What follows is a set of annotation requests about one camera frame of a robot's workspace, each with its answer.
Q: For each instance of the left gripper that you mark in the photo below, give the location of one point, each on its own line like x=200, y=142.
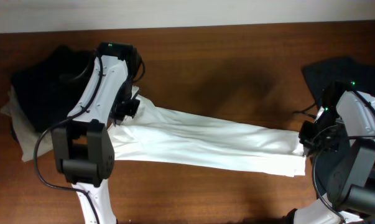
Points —
x=129, y=107

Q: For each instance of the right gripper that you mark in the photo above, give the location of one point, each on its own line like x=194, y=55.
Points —
x=307, y=137

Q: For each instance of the white t-shirt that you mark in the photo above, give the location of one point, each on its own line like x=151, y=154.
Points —
x=157, y=134

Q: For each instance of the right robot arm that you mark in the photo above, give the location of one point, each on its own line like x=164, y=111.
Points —
x=347, y=120

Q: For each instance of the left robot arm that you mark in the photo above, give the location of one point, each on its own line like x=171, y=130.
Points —
x=82, y=147

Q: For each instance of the dark navy garment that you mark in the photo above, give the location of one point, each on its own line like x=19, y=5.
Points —
x=318, y=76

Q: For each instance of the black folded garment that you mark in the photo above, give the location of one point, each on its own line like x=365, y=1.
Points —
x=48, y=90

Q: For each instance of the beige folded garment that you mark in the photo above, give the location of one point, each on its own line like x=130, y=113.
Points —
x=26, y=135

